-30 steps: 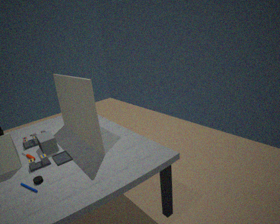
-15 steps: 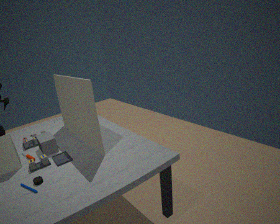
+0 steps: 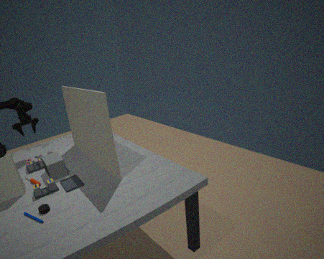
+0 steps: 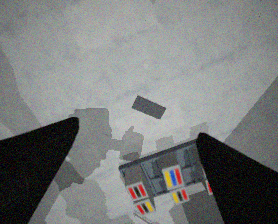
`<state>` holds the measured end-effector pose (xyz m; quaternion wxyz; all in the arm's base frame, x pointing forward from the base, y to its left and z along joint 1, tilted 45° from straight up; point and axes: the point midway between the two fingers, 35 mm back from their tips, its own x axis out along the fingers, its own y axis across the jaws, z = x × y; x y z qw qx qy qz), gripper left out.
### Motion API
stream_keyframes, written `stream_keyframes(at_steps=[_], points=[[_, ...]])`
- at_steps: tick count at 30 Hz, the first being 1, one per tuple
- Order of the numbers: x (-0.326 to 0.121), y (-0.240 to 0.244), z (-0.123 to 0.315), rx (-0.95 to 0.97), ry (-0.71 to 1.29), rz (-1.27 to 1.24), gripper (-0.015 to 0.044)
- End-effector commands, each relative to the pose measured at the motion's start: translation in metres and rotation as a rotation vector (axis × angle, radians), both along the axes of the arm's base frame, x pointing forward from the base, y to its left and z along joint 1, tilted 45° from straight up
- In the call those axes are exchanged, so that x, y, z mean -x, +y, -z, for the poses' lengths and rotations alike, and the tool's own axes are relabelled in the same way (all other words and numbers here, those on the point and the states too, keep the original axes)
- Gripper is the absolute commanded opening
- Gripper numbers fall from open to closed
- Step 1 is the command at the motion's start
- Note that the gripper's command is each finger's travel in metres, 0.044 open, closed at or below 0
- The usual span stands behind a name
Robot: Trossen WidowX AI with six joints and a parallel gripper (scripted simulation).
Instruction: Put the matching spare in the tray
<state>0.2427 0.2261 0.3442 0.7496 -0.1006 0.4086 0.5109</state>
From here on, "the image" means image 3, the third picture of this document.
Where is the grey flat panel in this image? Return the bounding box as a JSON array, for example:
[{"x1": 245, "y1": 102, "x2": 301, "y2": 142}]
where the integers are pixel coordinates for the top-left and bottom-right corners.
[{"x1": 61, "y1": 86, "x2": 122, "y2": 180}]

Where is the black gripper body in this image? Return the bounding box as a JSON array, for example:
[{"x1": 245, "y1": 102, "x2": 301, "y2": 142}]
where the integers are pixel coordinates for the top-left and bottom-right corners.
[{"x1": 12, "y1": 113, "x2": 38, "y2": 129}]

